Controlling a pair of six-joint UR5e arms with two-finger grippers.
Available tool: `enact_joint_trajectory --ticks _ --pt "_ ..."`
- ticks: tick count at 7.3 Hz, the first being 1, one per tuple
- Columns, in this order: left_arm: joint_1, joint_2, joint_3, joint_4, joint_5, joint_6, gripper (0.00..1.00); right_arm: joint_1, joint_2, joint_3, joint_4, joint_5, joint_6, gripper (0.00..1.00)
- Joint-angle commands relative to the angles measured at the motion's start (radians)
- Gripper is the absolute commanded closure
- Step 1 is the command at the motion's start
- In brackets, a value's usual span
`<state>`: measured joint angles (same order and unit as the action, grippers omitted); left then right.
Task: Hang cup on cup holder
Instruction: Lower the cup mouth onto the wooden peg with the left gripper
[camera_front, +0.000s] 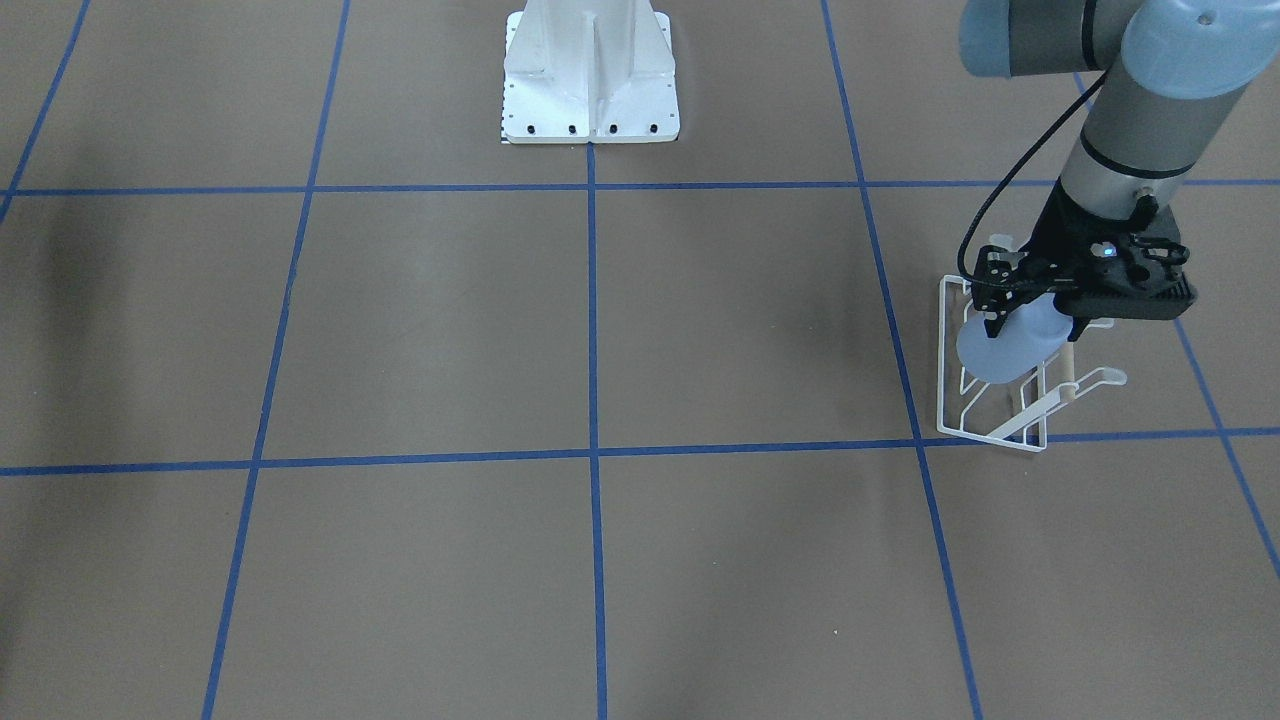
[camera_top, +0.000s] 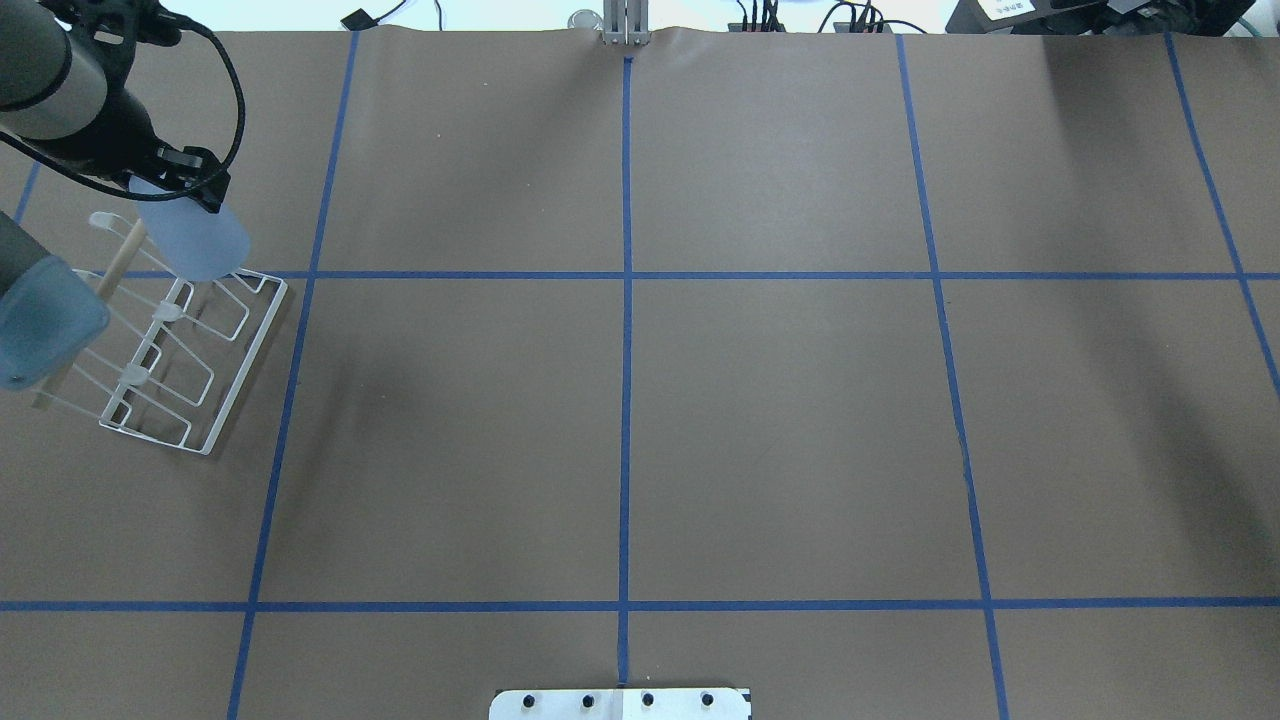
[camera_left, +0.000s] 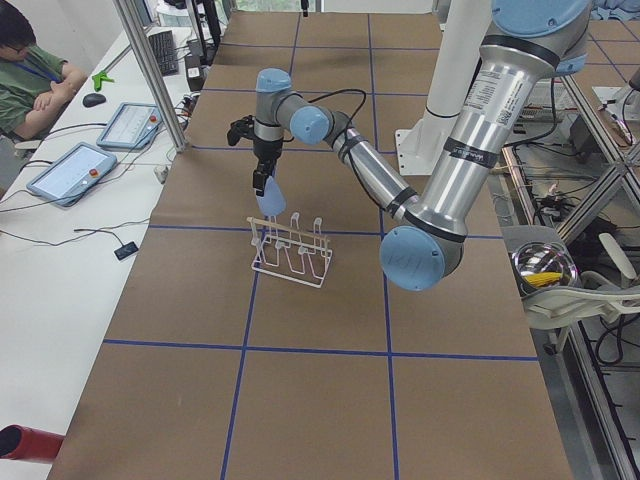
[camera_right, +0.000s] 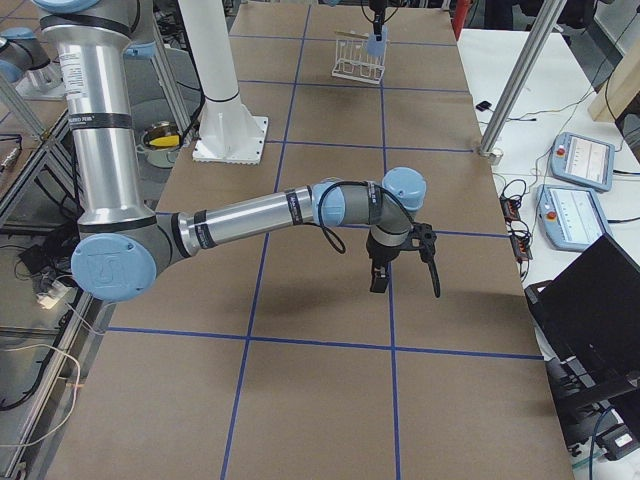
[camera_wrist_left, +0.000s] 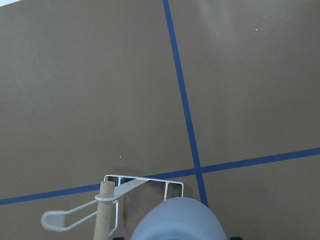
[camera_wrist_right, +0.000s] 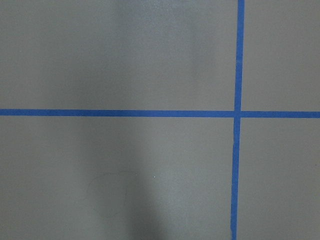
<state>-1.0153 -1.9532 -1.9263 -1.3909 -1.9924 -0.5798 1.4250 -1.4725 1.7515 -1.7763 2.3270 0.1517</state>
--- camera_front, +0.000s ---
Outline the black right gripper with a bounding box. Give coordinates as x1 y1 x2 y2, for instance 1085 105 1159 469
972 184 1198 340

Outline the light blue plastic cup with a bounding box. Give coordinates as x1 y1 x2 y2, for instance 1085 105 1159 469
956 293 1074 384

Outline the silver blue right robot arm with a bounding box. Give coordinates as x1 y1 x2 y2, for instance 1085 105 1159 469
959 1 1279 337

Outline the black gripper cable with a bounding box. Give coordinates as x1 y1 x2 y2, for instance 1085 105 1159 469
956 70 1111 291

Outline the white wire cup holder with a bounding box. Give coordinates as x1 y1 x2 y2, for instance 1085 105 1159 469
934 274 1129 454

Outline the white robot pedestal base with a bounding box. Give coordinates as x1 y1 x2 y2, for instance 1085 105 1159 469
500 1 681 145

